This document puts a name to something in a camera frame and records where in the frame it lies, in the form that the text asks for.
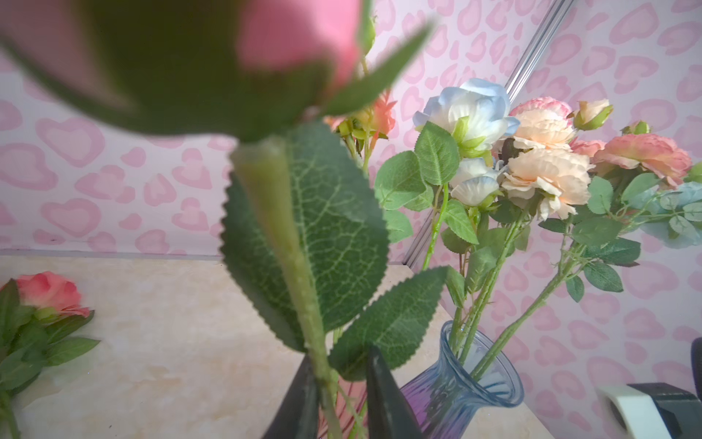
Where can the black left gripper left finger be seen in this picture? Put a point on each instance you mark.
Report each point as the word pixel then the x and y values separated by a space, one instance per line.
pixel 298 414

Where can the peach rose stem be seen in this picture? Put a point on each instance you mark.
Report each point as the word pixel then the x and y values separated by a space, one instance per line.
pixel 537 184

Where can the pink green carnation stem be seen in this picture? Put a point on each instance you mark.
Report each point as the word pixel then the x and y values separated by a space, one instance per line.
pixel 637 152

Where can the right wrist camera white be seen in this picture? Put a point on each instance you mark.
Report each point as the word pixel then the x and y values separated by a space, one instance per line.
pixel 651 410

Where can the red glass vase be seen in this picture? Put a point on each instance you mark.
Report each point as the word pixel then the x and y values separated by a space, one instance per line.
pixel 351 408

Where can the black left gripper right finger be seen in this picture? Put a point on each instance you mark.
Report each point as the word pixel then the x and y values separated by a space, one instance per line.
pixel 389 413

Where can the pale blue white rose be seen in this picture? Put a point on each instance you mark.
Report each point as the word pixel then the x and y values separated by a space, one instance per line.
pixel 476 185
pixel 450 170

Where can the aluminium frame corner post right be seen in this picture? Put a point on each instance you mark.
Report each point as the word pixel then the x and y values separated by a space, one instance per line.
pixel 476 115

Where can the pink rosebud spray stem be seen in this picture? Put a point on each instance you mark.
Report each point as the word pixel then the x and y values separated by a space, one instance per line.
pixel 592 115
pixel 360 132

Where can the pink carnation double stem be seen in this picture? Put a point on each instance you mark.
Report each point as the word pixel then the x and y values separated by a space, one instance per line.
pixel 543 103

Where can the purple blue glass vase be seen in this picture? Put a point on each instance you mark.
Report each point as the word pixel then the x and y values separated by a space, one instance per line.
pixel 445 397

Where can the light pink rose stem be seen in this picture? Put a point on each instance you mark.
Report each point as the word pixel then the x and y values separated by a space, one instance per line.
pixel 303 235

